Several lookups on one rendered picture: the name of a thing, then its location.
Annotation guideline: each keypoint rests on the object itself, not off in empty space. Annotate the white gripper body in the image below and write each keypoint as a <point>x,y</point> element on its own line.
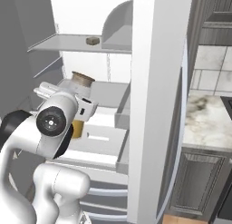
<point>50,88</point>

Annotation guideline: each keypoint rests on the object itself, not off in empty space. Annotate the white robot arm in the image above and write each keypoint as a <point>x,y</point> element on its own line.
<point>27,134</point>

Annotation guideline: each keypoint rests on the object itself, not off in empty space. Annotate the glass fridge shelf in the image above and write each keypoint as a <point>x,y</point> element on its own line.
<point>66,43</point>

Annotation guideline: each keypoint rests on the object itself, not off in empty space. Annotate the grey fridge shelf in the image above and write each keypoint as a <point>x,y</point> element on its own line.
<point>105,93</point>

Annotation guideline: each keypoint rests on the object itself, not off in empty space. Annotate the white fridge shelf with slot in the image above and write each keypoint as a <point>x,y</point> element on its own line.
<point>99,147</point>

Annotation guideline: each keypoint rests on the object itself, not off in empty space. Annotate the grey curved shelf divider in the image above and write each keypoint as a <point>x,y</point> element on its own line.
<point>119,25</point>

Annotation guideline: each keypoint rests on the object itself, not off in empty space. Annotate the white jar with tan lid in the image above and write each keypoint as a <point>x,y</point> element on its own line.
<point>81,84</point>

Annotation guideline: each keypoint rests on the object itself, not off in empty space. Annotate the yellow jar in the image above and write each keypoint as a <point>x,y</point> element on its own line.
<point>77,129</point>

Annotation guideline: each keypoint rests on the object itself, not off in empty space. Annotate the grey fridge door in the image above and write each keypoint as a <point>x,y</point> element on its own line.
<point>21,37</point>

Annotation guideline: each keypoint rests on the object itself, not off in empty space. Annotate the small olive brown food block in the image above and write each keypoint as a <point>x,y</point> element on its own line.
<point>93,40</point>

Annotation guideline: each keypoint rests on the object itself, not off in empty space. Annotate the white fridge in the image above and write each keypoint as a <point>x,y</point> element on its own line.
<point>84,13</point>

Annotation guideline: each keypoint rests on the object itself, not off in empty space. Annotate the white fridge door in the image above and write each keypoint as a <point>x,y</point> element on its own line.
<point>154,82</point>

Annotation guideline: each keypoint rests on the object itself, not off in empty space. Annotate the grey fridge drawer front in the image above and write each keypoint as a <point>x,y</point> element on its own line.
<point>105,200</point>

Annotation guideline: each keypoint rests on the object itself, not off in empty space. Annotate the grey base cupboard door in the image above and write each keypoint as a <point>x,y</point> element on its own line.
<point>198,182</point>

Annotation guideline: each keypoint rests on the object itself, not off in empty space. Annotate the black hob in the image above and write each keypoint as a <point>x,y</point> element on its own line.
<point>228,106</point>

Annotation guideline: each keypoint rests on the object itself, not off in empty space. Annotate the dark oven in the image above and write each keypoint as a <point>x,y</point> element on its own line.
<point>223,206</point>

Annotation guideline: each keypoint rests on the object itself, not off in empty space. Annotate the grey wall cupboard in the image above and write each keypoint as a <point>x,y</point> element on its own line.
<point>216,19</point>

